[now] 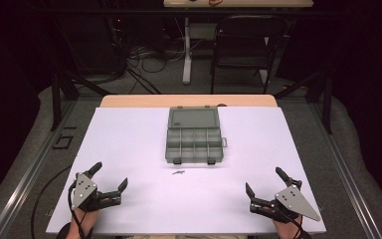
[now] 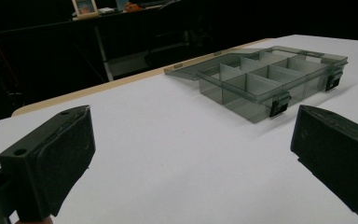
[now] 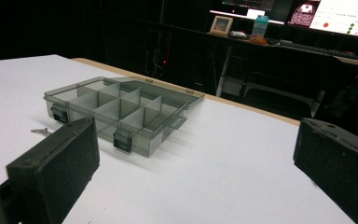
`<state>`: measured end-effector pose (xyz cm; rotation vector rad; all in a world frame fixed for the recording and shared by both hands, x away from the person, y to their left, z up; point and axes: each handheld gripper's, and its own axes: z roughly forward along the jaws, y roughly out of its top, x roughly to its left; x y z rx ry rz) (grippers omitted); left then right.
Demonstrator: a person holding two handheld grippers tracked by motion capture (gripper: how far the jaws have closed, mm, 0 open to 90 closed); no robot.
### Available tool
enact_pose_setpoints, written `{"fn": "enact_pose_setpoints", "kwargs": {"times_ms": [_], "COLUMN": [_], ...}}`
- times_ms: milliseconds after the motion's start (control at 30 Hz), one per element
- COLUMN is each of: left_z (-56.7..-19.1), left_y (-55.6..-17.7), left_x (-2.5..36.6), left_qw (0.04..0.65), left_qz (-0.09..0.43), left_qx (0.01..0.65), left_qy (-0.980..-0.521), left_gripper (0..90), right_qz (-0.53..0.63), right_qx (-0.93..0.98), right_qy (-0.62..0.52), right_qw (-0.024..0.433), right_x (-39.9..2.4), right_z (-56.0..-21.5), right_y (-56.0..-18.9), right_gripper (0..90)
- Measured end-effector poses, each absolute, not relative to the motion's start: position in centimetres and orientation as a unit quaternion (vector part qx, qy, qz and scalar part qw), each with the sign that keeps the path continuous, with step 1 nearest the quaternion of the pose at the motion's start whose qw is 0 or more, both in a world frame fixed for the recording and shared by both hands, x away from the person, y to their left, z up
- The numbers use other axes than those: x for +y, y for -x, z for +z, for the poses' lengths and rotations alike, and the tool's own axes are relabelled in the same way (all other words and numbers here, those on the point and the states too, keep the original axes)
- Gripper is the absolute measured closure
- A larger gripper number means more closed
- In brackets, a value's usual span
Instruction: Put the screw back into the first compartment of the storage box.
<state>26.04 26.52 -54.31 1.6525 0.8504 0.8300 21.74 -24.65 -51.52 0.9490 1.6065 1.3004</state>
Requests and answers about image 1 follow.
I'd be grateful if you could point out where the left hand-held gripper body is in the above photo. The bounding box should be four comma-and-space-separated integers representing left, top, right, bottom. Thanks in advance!
70, 171, 122, 213

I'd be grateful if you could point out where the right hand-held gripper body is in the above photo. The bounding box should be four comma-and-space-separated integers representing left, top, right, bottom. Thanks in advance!
249, 179, 322, 224

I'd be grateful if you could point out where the grey plastic compartment box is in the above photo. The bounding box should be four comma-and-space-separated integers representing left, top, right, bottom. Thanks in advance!
164, 106, 229, 165

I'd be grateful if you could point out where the person's right hand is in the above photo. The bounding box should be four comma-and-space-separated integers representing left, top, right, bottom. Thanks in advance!
272, 214, 304, 239

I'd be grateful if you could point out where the person's left hand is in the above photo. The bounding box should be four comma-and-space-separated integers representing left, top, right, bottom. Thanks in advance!
67, 206, 101, 239

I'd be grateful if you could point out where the white table mat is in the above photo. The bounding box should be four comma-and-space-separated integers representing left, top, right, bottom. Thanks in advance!
45, 106, 327, 235

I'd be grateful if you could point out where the black metal stand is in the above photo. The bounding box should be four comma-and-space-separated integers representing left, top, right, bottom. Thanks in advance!
50, 71, 110, 132
273, 71, 333, 135

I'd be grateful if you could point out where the black folding chair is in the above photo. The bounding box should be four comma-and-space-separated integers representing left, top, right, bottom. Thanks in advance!
210, 14, 289, 96

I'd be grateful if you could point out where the white desk leg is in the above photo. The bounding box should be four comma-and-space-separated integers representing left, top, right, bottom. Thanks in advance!
182, 17, 193, 86

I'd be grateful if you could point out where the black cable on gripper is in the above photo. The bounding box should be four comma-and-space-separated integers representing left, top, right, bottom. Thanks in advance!
67, 181, 94, 239
286, 212, 312, 239

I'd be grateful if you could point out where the black cable on floor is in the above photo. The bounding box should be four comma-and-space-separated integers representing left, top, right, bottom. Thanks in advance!
30, 164, 73, 239

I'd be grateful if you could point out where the bundle of floor cables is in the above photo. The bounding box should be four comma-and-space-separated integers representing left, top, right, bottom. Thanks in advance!
112, 18, 187, 96

